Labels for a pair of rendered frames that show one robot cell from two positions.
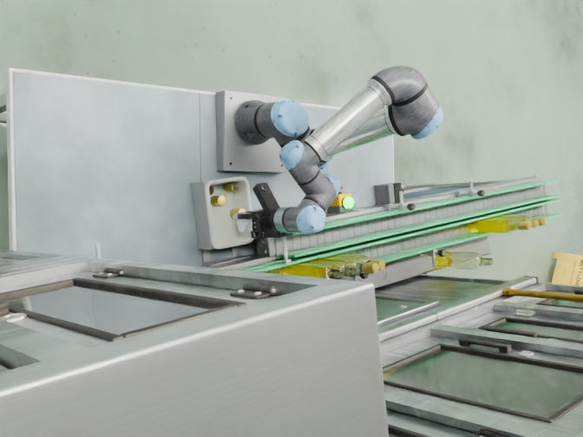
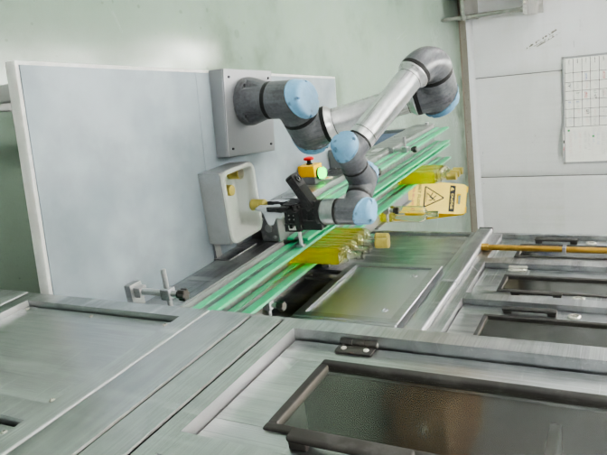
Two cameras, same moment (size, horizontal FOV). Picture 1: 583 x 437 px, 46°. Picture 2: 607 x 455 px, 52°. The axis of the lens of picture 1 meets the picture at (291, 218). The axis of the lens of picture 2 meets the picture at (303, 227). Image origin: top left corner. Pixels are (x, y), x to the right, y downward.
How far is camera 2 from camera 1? 0.84 m
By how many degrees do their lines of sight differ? 22
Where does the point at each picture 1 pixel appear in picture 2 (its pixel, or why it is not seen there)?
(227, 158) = (230, 143)
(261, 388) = not seen: outside the picture
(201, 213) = (215, 207)
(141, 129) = (151, 121)
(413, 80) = (445, 61)
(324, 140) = (375, 128)
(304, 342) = not seen: outside the picture
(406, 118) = (432, 98)
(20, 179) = (45, 201)
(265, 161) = (258, 142)
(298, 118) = (311, 98)
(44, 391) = not seen: outside the picture
